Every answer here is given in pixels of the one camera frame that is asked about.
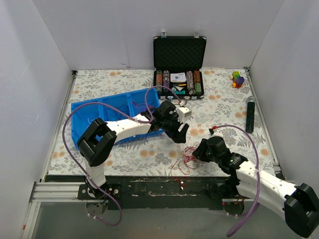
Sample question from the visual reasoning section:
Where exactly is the colourful toy block train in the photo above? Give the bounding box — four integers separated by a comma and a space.
229, 71, 245, 89

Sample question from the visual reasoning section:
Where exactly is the thin red wire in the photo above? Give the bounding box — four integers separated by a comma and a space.
132, 100, 157, 115

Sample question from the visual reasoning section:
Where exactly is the floral table mat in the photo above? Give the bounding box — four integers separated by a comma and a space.
62, 69, 275, 176

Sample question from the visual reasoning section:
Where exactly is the black handheld microphone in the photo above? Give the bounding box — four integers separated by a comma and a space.
245, 96, 256, 133

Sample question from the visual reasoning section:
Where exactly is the blue plastic divided bin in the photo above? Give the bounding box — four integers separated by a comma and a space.
71, 87, 166, 150

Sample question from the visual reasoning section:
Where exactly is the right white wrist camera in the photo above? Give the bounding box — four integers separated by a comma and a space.
209, 126, 223, 137

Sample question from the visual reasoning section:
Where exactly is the purple wire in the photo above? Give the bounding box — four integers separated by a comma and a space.
107, 104, 130, 120

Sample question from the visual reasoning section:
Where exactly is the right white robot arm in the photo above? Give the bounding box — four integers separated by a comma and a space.
193, 136, 319, 238

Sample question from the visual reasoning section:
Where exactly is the black poker chip case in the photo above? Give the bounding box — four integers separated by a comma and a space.
153, 33, 207, 100

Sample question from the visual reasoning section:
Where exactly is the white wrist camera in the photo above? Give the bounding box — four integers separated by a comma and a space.
176, 106, 192, 123
209, 126, 223, 137

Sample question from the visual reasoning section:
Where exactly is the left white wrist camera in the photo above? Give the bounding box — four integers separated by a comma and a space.
176, 106, 192, 123

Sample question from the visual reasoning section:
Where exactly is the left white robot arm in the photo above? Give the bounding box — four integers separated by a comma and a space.
77, 101, 192, 199

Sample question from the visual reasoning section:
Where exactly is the playing card deck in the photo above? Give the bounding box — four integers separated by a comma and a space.
170, 72, 186, 83

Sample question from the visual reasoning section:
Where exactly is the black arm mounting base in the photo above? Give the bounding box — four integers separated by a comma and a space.
77, 175, 250, 211

